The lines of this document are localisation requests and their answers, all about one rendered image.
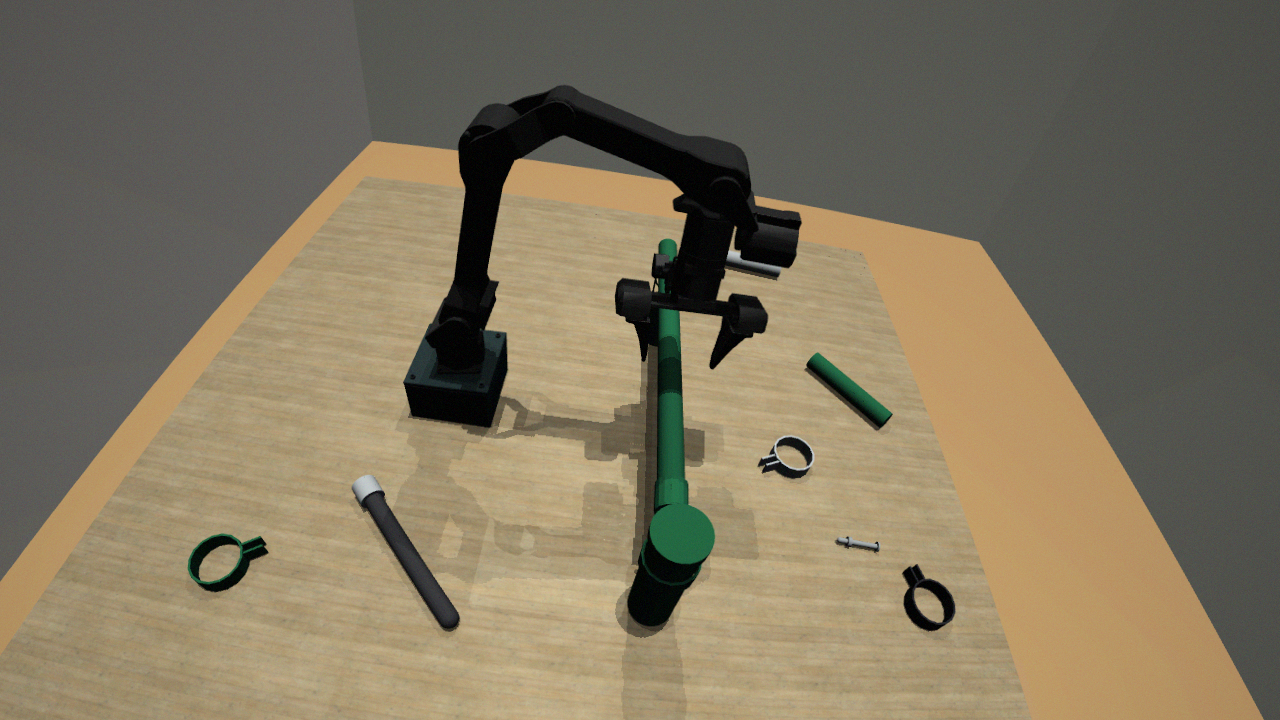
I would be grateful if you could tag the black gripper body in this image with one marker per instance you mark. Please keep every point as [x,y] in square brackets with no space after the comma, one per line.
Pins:
[694,289]

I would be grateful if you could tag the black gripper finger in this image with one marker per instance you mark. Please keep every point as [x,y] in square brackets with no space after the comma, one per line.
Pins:
[727,339]
[642,327]

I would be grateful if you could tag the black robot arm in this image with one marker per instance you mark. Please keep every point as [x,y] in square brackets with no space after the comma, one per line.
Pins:
[712,174]

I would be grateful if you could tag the grey bolt with nut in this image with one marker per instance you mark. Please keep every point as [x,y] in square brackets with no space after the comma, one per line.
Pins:
[848,541]

